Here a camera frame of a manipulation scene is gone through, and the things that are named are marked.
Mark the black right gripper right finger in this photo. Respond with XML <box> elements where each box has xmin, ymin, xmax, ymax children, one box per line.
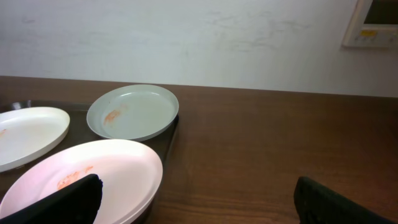
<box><xmin>294</xmin><ymin>177</ymin><xmax>394</xmax><ymax>224</ymax></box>

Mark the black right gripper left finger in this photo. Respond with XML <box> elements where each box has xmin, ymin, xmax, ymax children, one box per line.
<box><xmin>1</xmin><ymin>174</ymin><xmax>103</xmax><ymax>224</ymax></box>

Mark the white plate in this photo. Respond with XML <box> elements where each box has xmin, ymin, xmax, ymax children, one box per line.
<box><xmin>1</xmin><ymin>107</ymin><xmax>70</xmax><ymax>172</ymax></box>

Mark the dark brown tray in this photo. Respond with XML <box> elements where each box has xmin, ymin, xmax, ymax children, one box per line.
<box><xmin>0</xmin><ymin>99</ymin><xmax>180</xmax><ymax>224</ymax></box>

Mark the pink plate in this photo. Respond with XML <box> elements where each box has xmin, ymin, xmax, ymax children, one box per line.
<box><xmin>1</xmin><ymin>139</ymin><xmax>163</xmax><ymax>223</ymax></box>

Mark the pale green plate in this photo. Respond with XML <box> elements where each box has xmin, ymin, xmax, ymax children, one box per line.
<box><xmin>86</xmin><ymin>85</ymin><xmax>179</xmax><ymax>142</ymax></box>

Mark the white wall control panel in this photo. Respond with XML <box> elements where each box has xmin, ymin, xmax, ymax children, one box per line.
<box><xmin>342</xmin><ymin>0</ymin><xmax>397</xmax><ymax>49</ymax></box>

